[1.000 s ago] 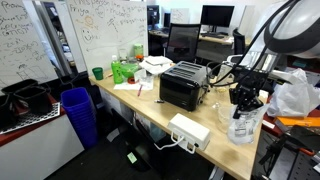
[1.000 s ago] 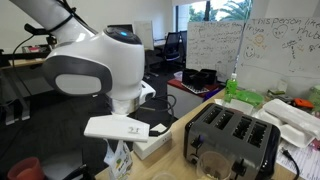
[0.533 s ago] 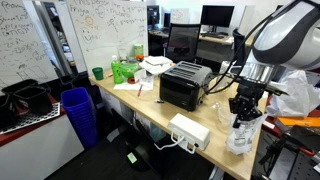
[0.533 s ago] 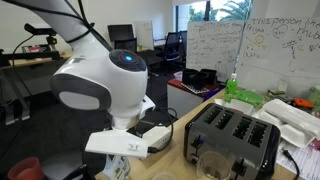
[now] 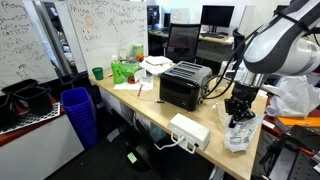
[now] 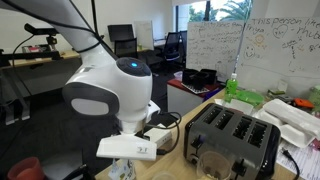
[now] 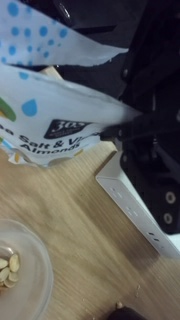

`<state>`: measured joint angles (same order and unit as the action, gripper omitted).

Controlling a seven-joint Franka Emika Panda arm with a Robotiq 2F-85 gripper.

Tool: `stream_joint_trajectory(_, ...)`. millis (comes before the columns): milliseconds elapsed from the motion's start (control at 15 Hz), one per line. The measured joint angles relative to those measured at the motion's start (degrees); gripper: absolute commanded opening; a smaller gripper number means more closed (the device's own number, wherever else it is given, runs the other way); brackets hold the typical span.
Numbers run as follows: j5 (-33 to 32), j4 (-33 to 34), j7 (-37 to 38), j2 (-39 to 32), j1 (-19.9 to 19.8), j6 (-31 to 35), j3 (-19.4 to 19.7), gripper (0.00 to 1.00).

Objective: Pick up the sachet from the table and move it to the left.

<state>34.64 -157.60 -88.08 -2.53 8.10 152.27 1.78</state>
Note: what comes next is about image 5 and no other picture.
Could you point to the whiteboard with smiley drawing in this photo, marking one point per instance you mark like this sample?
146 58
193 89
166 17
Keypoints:
106 33

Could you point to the small black computer monitor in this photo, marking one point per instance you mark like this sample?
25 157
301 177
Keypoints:
153 15

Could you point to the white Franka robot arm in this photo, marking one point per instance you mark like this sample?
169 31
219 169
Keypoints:
283 50

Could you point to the white printed plastic sachet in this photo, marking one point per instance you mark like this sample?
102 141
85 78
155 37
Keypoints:
243 136

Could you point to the white plastic power box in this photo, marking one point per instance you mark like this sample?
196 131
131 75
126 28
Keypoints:
190 131

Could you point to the black four-slot toaster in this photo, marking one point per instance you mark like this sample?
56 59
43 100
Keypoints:
183 86

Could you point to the green drink bottle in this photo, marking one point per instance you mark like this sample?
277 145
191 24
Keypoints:
117 71

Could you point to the large black computer monitor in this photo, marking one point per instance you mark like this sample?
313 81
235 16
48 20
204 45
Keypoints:
217 16

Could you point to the black high-back office chair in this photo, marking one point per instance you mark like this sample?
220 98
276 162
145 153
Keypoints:
237 41

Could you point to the white plastic bag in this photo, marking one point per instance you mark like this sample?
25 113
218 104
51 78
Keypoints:
293 98

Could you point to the printed paper sheets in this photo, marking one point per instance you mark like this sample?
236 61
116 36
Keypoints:
128 86

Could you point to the red pen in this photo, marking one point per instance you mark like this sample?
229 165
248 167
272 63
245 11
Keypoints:
140 90

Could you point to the black plastic pot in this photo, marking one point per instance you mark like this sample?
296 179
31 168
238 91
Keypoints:
35 100
20 87
6 111

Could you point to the black mesh office chair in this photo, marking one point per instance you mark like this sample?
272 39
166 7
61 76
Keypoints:
182 41

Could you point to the black box with green sticker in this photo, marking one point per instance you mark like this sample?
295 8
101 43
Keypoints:
133 150

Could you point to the whiteboard with scribbled notes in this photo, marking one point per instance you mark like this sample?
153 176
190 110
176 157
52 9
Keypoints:
23 43

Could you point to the black keyboard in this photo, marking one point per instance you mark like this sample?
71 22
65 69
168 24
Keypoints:
212 34

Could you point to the white cabinet with red top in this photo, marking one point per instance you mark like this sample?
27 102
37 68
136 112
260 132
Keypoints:
36 153

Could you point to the small green cup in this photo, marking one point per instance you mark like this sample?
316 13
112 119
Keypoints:
98 74

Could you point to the orange folder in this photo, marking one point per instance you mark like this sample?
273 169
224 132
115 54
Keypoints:
296 121

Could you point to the clear plastic jar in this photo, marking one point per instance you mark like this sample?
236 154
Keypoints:
123 55

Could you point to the wooden office desk with monitors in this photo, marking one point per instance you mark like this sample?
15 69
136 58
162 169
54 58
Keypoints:
213 45

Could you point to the green plastic bowl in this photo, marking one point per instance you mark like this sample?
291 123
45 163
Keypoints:
129 70

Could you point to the blue plastic bin stack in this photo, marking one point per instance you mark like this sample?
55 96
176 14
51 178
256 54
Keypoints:
80 116

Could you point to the black tripod stand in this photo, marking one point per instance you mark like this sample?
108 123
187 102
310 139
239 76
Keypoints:
293 143

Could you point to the red tape roll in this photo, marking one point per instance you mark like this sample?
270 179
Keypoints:
132 80

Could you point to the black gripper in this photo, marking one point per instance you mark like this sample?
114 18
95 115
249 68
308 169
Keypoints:
240 101

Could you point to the small orange object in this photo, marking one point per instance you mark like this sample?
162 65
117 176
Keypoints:
139 58

